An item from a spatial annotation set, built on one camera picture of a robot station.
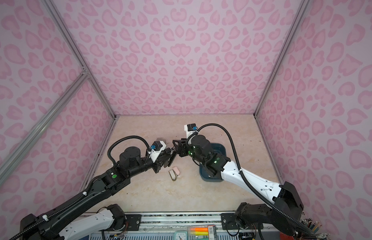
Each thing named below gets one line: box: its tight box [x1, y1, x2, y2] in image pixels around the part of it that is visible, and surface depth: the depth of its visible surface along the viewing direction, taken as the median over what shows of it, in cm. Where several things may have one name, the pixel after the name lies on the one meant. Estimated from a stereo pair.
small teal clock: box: [174, 231, 188, 240], surface depth 69 cm
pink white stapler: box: [168, 166, 181, 181], surface depth 88 cm
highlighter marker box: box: [187, 225, 217, 240], surface depth 71 cm
